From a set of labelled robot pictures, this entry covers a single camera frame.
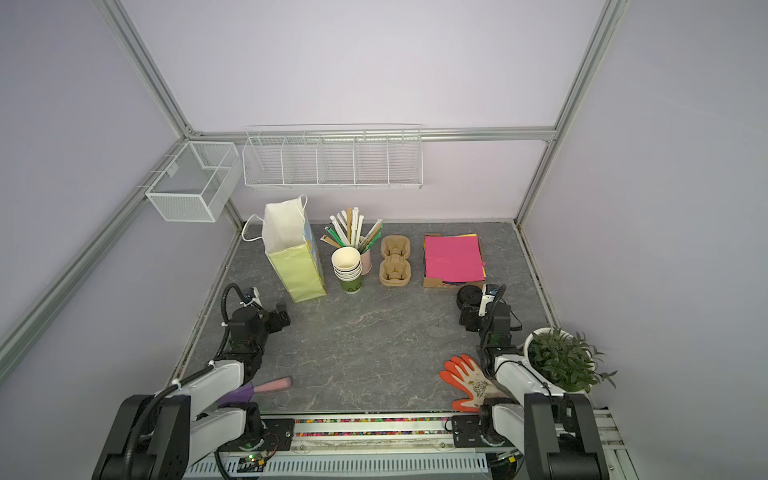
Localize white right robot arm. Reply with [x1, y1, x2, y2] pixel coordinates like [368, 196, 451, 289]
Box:
[440, 284, 612, 479]

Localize potted green plant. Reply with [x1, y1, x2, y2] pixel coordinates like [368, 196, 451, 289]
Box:
[524, 327, 617, 393]

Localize green white paper bag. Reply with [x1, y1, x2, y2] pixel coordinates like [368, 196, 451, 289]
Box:
[241, 194, 327, 303]

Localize orange white work glove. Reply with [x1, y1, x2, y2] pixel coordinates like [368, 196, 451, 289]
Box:
[439, 354, 508, 413]

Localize paper cups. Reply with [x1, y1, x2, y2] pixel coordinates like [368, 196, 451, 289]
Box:
[331, 247, 362, 294]

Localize stack of black cup lids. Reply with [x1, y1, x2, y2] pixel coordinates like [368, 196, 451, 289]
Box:
[456, 285, 483, 310]

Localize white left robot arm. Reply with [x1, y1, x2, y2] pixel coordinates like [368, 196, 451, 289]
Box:
[92, 283, 293, 479]

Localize small white wire basket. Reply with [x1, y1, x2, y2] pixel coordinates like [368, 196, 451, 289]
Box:
[146, 141, 243, 223]

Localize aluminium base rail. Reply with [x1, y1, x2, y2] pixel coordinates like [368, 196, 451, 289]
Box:
[182, 410, 637, 480]

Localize bundle of wrapped straws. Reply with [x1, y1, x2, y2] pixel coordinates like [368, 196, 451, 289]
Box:
[320, 207, 384, 254]

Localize pink straw holder cup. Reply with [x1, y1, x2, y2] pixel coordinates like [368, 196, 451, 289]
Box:
[361, 250, 372, 275]

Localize long white wire shelf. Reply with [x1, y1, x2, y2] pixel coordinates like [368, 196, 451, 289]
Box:
[241, 123, 424, 188]

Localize brown pulp cup carrier stack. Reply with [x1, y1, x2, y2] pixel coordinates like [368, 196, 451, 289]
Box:
[379, 235, 412, 287]

